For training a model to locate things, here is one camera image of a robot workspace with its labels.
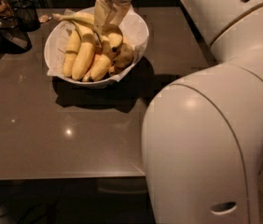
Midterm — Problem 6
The right lower yellow banana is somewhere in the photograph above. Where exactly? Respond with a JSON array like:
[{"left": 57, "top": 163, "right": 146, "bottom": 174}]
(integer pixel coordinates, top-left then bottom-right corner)
[{"left": 82, "top": 35, "right": 117, "bottom": 82}]

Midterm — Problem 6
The small banana at right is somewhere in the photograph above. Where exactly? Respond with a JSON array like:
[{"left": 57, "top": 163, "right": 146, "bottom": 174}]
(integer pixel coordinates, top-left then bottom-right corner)
[{"left": 108, "top": 43, "right": 133, "bottom": 77}]

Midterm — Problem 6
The white bowl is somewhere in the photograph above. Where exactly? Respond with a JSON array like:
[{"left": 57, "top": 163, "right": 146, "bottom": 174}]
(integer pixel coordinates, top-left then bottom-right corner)
[{"left": 43, "top": 5, "right": 150, "bottom": 90}]

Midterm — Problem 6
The black mesh pen cup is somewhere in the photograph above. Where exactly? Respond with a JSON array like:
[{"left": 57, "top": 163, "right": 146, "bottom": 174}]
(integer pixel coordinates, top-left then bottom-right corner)
[{"left": 12, "top": 0, "right": 40, "bottom": 32}]

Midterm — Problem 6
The large middle yellow banana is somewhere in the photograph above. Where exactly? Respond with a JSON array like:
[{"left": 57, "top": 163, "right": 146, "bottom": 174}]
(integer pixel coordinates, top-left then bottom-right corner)
[{"left": 72, "top": 21, "right": 96, "bottom": 80}]

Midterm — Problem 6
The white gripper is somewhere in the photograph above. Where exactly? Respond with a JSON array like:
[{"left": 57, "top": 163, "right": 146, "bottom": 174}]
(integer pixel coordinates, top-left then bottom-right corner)
[{"left": 94, "top": 0, "right": 132, "bottom": 34}]

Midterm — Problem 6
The curved yellow banana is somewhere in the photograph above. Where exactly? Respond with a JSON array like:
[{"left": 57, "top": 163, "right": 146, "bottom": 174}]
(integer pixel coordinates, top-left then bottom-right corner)
[{"left": 52, "top": 12, "right": 123, "bottom": 52}]

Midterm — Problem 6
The orange fruit under bananas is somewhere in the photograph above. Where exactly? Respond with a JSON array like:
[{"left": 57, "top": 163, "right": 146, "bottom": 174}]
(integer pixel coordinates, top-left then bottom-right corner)
[{"left": 92, "top": 47, "right": 103, "bottom": 64}]

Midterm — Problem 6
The black mesh tray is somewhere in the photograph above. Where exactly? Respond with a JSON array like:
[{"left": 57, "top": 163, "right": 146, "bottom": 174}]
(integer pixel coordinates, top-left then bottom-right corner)
[{"left": 0, "top": 18, "right": 32, "bottom": 54}]

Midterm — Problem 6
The left yellow banana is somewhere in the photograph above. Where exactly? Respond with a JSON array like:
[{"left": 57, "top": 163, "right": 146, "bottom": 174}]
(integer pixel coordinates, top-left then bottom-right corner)
[{"left": 62, "top": 30, "right": 81, "bottom": 77}]

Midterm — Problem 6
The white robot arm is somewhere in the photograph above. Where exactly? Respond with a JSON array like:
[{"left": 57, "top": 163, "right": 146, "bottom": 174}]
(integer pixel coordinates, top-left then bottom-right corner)
[{"left": 142, "top": 0, "right": 263, "bottom": 224}]

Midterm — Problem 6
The small wrapper on table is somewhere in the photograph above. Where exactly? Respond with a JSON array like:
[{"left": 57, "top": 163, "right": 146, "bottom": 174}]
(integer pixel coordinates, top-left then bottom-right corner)
[{"left": 38, "top": 15, "right": 52, "bottom": 23}]

